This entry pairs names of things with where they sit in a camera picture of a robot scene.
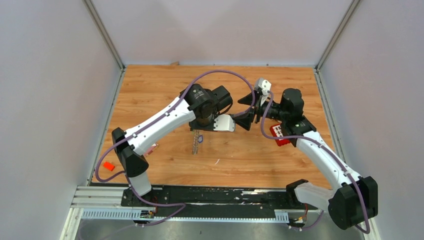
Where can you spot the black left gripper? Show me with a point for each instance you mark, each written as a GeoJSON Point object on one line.
{"type": "Point", "coordinates": [194, 126]}

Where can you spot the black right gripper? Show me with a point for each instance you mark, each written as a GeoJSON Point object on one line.
{"type": "Point", "coordinates": [246, 118]}

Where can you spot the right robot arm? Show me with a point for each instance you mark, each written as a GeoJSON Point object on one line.
{"type": "Point", "coordinates": [353, 199]}

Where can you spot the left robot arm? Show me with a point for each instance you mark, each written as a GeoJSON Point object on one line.
{"type": "Point", "coordinates": [197, 106]}

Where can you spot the red playing card box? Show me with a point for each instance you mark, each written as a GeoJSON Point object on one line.
{"type": "Point", "coordinates": [151, 149]}

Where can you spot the red block at table edge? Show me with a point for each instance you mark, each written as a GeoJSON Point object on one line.
{"type": "Point", "coordinates": [108, 166]}

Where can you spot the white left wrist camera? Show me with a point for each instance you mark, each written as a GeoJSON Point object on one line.
{"type": "Point", "coordinates": [224, 123]}

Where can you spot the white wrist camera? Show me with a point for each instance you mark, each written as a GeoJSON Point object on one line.
{"type": "Point", "coordinates": [262, 87]}
{"type": "Point", "coordinates": [224, 123]}

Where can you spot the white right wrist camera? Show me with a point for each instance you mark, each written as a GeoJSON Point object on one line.
{"type": "Point", "coordinates": [262, 87]}

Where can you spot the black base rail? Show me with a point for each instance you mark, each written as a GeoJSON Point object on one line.
{"type": "Point", "coordinates": [215, 202]}

